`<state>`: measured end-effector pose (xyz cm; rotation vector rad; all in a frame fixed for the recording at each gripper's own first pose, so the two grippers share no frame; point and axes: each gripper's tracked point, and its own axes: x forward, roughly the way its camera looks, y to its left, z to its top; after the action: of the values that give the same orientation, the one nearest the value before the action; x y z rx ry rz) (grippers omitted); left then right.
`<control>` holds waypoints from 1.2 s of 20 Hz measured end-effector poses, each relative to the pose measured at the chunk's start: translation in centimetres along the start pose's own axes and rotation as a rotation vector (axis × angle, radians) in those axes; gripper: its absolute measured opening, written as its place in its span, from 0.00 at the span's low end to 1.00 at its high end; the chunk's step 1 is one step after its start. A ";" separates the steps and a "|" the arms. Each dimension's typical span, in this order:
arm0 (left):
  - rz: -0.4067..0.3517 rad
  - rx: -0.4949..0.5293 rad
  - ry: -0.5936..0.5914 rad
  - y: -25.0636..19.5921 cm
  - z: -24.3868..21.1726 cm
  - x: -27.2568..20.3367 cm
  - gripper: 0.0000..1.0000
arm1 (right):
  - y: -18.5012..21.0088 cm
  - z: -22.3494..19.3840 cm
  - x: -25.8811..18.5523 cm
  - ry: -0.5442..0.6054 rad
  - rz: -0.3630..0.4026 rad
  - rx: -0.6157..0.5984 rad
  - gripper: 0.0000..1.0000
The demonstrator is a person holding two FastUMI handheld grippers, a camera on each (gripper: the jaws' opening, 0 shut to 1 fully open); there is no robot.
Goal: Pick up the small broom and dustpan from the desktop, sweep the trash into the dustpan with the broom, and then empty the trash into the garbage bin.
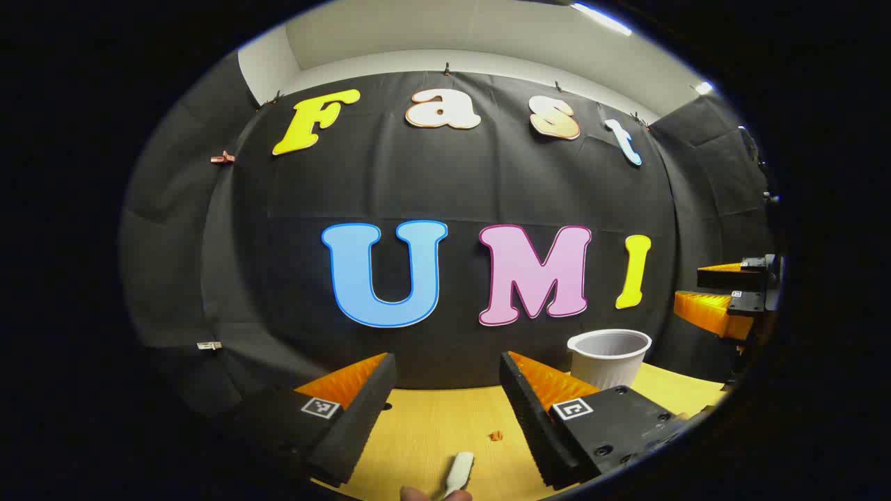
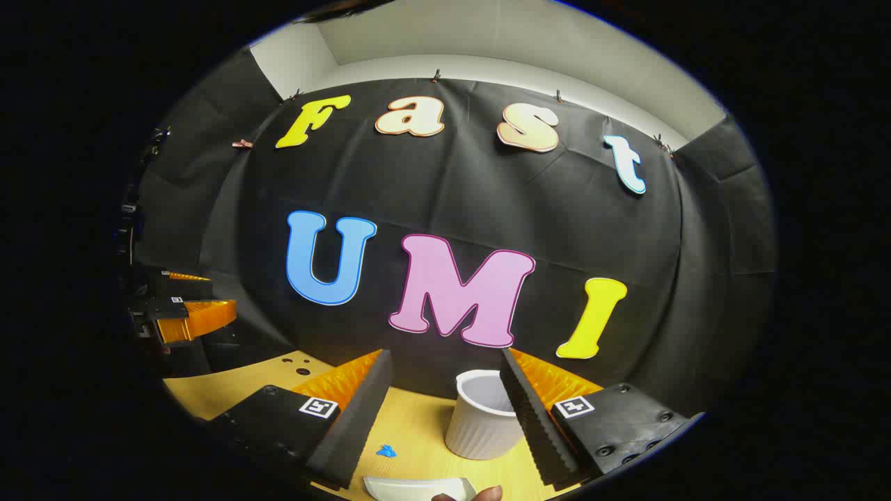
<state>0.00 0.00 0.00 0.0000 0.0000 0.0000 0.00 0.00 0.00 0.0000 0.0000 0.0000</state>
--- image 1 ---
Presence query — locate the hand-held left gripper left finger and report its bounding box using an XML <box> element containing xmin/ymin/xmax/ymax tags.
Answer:
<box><xmin>233</xmin><ymin>352</ymin><xmax>397</xmax><ymax>488</ymax></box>

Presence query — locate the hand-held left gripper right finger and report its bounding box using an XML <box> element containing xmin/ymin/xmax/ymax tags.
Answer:
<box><xmin>499</xmin><ymin>351</ymin><xmax>697</xmax><ymax>491</ymax></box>

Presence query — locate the white ribbed garbage bin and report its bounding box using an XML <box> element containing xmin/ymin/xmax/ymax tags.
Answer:
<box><xmin>567</xmin><ymin>328</ymin><xmax>653</xmax><ymax>390</ymax></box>

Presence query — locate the wooden desktop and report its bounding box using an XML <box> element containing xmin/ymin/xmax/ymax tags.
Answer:
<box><xmin>310</xmin><ymin>362</ymin><xmax>728</xmax><ymax>501</ymax></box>

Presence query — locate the black backdrop cloth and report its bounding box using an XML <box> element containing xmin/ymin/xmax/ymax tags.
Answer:
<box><xmin>118</xmin><ymin>52</ymin><xmax>777</xmax><ymax>418</ymax></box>

